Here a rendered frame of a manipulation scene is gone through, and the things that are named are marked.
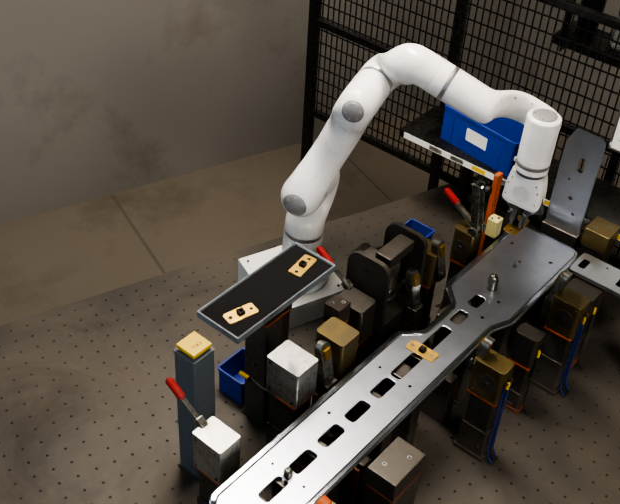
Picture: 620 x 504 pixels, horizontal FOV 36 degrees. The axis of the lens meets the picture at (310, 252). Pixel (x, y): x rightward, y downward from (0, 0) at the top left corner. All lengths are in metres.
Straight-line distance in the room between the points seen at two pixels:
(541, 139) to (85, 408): 1.42
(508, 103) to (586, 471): 1.02
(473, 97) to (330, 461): 0.93
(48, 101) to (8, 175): 0.39
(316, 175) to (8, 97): 1.94
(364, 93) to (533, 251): 0.79
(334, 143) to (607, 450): 1.14
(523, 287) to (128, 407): 1.16
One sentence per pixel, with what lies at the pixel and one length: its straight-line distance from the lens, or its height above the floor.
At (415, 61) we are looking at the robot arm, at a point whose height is 1.66.
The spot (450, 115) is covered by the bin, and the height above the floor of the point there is 1.13.
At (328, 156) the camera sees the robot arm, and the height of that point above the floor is 1.32.
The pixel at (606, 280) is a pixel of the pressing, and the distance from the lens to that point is 2.84.
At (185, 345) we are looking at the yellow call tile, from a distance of 2.23.
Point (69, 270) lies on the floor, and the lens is 4.24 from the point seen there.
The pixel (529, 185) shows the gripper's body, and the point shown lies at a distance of 2.43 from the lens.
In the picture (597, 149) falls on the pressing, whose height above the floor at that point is 1.30.
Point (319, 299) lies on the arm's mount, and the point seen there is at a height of 0.78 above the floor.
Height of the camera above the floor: 2.75
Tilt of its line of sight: 40 degrees down
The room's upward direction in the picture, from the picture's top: 4 degrees clockwise
